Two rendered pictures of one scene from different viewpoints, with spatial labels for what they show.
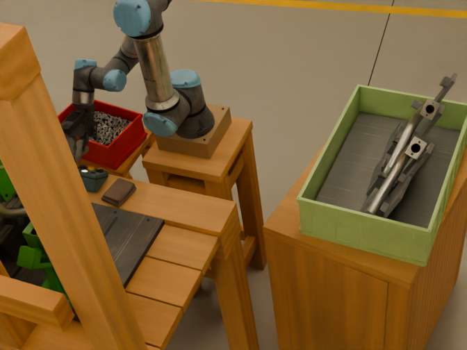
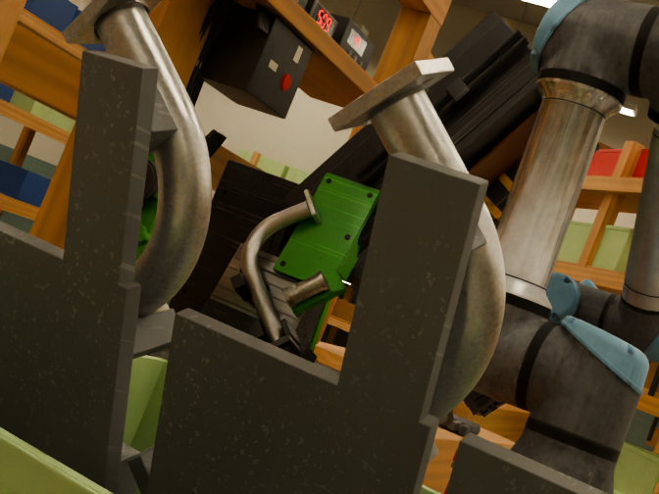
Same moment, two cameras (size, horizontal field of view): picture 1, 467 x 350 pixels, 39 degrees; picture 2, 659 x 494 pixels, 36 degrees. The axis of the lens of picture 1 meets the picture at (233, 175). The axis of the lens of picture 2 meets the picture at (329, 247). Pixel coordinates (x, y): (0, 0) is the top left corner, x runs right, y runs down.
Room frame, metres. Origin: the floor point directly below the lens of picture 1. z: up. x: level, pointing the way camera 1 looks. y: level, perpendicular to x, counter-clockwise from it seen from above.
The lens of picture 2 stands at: (1.47, -1.10, 1.07)
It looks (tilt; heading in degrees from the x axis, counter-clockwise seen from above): 2 degrees up; 86
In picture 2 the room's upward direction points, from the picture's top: 22 degrees clockwise
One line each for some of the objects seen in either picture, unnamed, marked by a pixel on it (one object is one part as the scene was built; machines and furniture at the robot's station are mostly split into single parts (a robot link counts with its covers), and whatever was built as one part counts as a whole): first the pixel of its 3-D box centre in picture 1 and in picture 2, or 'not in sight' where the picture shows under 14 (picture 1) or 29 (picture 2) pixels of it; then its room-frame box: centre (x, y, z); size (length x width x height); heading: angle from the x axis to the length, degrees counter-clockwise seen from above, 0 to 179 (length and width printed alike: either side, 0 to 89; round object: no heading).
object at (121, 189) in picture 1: (118, 192); not in sight; (1.64, 0.39, 0.91); 0.10 x 0.08 x 0.03; 141
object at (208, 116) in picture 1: (192, 114); (560, 471); (1.92, 0.11, 0.97); 0.15 x 0.15 x 0.10
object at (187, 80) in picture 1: (184, 90); (586, 379); (1.91, 0.12, 1.09); 0.13 x 0.12 x 0.14; 147
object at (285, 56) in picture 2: not in sight; (256, 62); (1.34, 0.83, 1.42); 0.17 x 0.12 x 0.15; 61
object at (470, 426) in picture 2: not in sight; (452, 421); (1.99, 1.01, 0.91); 0.20 x 0.11 x 0.03; 65
